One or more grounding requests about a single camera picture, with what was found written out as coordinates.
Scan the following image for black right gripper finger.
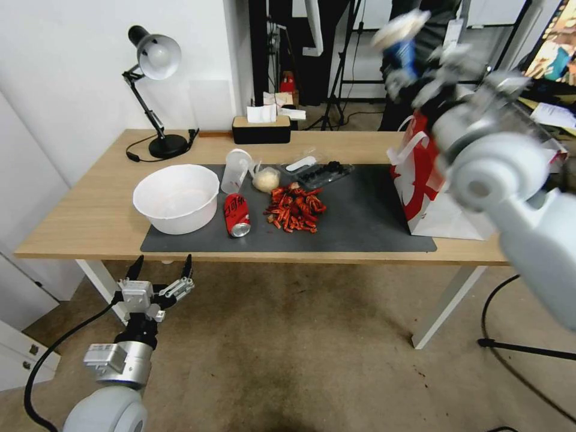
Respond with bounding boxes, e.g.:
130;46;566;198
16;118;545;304
383;65;422;103
427;44;489;84

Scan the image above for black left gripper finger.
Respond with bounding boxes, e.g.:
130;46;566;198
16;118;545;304
154;253;196;312
116;254;146;293

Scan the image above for blue and white container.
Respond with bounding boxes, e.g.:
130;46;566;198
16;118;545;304
371;11;434;83

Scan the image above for black disposable takeout box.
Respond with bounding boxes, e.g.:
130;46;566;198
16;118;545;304
278;151;356;190

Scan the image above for red and white delivery bag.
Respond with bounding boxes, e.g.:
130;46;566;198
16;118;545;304
388;110;569;242

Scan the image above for cardboard box with papers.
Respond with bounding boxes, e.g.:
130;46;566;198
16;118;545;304
262;89;308;121

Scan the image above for clear bag of rice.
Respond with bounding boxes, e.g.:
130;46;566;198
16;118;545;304
250;161;283;195

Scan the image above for black tissue box wooden lid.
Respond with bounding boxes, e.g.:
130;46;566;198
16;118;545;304
231;115;292;145

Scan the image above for white plastic bowl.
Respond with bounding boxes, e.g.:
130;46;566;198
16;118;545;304
133;164;220;236

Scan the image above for wooden table with white legs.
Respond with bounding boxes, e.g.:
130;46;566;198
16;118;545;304
13;128;576;351

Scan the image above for red cola can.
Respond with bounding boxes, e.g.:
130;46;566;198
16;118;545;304
223;193;253;239

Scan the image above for colourful poster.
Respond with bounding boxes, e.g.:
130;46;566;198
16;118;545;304
524;0;576;84

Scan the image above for white paper sheets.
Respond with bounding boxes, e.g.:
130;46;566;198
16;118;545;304
534;102;576;130

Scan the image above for clear plastic cup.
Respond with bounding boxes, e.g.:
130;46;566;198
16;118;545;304
220;148;254;195

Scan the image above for white drawer cabinet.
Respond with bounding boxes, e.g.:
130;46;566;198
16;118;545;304
0;242;62;393

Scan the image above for pile of red crayfish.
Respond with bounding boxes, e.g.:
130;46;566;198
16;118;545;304
263;182;328;235

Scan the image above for dark grey table mat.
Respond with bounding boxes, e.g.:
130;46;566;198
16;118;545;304
140;163;438;254

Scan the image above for white tissue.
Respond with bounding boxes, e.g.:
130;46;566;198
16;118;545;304
245;104;278;125

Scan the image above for black desk lamp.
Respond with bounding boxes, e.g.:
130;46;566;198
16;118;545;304
121;25;190;160

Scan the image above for black stand leg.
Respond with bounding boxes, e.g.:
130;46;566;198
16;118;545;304
476;337;576;362

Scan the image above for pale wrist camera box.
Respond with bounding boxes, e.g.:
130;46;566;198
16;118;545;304
120;280;153;312

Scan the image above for black camera tripod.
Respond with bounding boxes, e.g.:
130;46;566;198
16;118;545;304
305;0;363;132

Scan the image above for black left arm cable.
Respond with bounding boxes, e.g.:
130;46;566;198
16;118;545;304
24;300;119;432

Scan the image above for black lamp cable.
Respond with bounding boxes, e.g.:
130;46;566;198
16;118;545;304
125;134;156;164

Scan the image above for black floor cable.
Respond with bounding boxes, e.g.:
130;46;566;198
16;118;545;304
479;273;576;425

